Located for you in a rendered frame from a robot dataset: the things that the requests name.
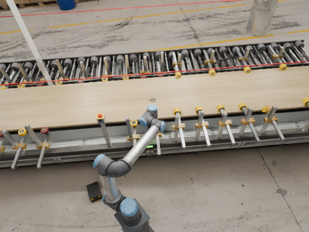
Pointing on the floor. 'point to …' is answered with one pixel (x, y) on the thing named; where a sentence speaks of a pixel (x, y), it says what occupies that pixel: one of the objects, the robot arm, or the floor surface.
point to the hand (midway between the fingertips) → (156, 130)
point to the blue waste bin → (66, 4)
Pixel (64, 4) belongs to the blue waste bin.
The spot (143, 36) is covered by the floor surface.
